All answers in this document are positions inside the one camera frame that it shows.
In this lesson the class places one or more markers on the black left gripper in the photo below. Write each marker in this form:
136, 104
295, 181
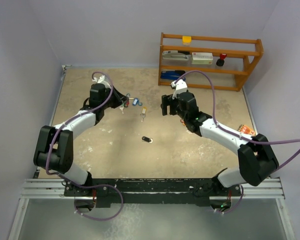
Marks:
119, 98

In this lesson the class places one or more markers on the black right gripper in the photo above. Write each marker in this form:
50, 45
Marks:
167, 100

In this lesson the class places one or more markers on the green tag key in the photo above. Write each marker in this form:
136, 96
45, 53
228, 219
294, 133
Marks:
123, 106

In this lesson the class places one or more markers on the blue tag key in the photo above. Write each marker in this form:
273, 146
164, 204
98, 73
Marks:
134, 101

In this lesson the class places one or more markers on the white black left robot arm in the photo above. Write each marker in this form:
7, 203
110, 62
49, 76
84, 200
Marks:
54, 150

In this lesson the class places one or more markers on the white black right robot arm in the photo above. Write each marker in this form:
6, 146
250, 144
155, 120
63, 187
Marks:
256, 158

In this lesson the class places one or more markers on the yellow tag key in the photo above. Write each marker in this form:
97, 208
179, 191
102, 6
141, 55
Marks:
143, 113

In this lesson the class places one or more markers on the blue black stapler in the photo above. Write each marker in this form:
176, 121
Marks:
171, 75

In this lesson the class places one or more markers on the black key fob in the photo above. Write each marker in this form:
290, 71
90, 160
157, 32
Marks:
147, 139

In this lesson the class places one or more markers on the grey stapler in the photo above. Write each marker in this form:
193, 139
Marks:
176, 56

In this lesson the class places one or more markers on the white red cardboard box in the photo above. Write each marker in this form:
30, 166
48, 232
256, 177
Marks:
202, 58

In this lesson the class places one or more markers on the red black stamp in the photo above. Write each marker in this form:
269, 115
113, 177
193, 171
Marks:
221, 61

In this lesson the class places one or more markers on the yellow lidded jar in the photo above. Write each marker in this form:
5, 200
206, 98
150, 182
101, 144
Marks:
186, 40

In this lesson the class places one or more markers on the orange packet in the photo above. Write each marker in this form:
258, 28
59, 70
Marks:
246, 130

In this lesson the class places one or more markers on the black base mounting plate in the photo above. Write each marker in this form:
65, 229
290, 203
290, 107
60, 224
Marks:
202, 192

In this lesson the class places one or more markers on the wooden shelf rack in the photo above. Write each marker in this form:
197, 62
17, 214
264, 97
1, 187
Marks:
243, 56

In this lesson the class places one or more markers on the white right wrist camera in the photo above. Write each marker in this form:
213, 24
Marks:
179, 86

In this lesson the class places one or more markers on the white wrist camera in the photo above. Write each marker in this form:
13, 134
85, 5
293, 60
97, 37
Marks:
102, 80
179, 86

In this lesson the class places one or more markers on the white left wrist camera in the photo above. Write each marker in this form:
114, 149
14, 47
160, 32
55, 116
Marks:
102, 80

